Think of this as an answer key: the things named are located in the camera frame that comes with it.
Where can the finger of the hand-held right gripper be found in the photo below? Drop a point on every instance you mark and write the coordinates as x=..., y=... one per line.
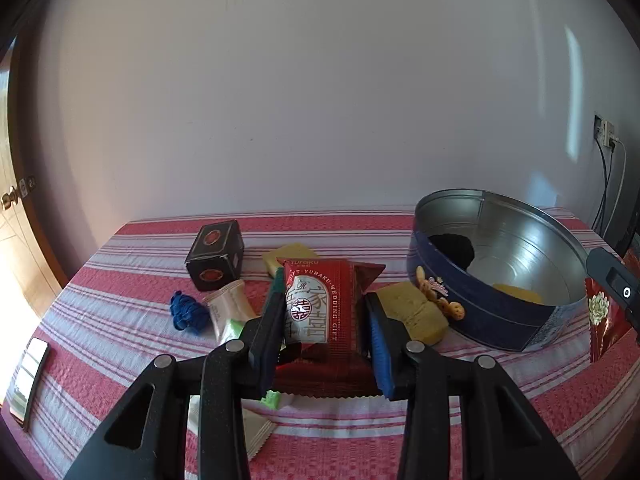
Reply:
x=612, y=275

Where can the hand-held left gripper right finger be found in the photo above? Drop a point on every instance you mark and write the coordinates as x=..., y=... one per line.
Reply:
x=382, y=355

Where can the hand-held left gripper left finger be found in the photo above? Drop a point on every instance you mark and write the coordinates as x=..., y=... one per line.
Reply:
x=274, y=305

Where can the red snack packet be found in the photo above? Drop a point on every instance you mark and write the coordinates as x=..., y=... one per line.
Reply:
x=320, y=310

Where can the red floral packet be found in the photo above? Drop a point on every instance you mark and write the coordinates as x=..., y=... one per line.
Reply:
x=600, y=320

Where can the round blue cookie tin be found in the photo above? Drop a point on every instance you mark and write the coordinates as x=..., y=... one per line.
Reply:
x=492, y=322

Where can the desktop with red striped cloth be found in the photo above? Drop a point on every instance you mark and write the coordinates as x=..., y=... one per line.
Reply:
x=125, y=280

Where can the white green snack packet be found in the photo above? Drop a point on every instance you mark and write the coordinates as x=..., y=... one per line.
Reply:
x=227, y=307

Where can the black gift box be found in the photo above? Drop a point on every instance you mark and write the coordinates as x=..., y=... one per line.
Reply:
x=212, y=255

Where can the black item in tin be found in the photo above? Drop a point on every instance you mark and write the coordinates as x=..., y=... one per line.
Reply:
x=452, y=250

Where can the smartphone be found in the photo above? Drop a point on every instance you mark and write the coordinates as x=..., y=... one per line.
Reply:
x=30, y=385

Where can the wooden door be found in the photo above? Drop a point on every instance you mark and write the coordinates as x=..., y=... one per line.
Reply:
x=20, y=260

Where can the door latch plate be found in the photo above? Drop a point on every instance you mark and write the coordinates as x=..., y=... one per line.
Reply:
x=28, y=182

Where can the brass door knob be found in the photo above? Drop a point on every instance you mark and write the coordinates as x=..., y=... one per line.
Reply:
x=10, y=198

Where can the wall socket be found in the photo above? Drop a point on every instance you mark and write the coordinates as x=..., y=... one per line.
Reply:
x=606, y=131

